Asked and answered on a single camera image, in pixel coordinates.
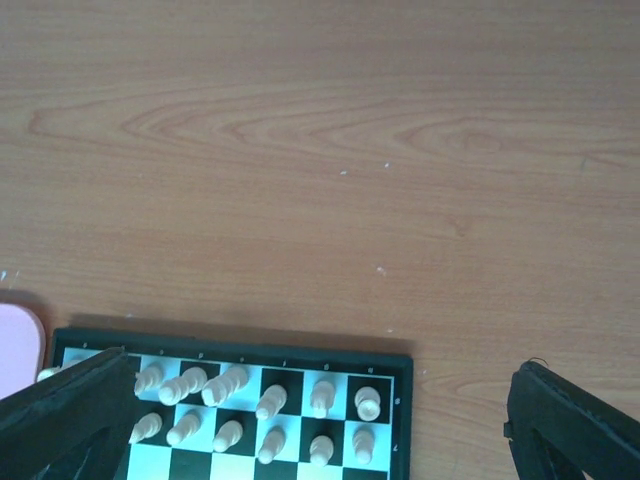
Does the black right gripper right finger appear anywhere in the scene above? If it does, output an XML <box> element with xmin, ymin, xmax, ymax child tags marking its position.
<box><xmin>504</xmin><ymin>361</ymin><xmax>639</xmax><ymax>480</ymax></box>

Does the black grey chess board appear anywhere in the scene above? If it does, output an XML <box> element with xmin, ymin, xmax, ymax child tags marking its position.
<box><xmin>51</xmin><ymin>327</ymin><xmax>413</xmax><ymax>479</ymax></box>

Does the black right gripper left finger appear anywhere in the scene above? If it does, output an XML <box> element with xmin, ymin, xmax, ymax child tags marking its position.
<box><xmin>1</xmin><ymin>348</ymin><xmax>138</xmax><ymax>479</ymax></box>

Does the light chess king piece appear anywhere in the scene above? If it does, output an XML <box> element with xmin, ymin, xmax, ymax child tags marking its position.
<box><xmin>201</xmin><ymin>366</ymin><xmax>249</xmax><ymax>407</ymax></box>

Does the pink silicone tray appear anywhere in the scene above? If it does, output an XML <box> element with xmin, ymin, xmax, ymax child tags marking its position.
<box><xmin>1</xmin><ymin>288</ymin><xmax>47</xmax><ymax>399</ymax></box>

